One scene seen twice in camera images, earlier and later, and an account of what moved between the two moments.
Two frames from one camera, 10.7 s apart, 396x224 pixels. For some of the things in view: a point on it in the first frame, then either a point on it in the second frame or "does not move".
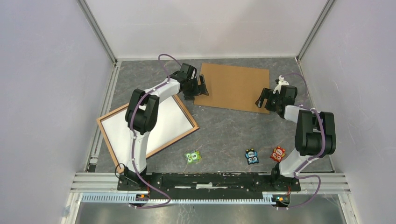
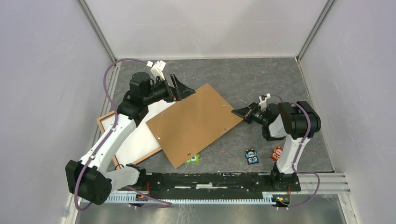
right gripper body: [273, 100] to [257, 116]
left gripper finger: [189, 97] to [182, 91]
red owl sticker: [278, 154] does not move
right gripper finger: [259, 101] to [243, 112]
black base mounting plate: [210, 185] does not move
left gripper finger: [202, 89] to [178, 85]
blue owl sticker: [251, 156] does not move
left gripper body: [193, 87] to [162, 91]
